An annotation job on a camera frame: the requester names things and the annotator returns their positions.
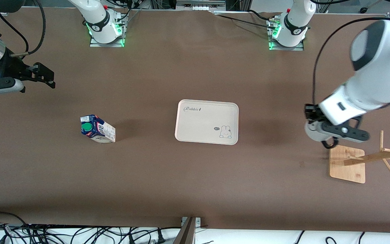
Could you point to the grey power strip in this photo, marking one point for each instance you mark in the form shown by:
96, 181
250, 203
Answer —
200, 5

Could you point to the blue white milk carton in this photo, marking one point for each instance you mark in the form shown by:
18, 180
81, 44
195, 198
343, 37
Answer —
96, 130

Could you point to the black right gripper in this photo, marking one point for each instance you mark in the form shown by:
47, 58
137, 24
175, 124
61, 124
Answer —
12, 66

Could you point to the wooden cup rack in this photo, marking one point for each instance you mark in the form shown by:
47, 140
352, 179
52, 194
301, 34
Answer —
345, 162

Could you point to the aluminium profile bar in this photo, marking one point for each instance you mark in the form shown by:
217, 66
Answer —
186, 234

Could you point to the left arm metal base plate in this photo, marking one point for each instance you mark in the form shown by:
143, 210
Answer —
300, 48

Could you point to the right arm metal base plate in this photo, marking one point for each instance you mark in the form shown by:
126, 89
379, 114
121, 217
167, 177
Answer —
95, 44

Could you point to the beige rabbit print tray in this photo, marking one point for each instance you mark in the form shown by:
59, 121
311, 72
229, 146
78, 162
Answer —
198, 125

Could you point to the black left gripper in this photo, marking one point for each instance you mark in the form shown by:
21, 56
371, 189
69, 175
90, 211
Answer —
310, 113

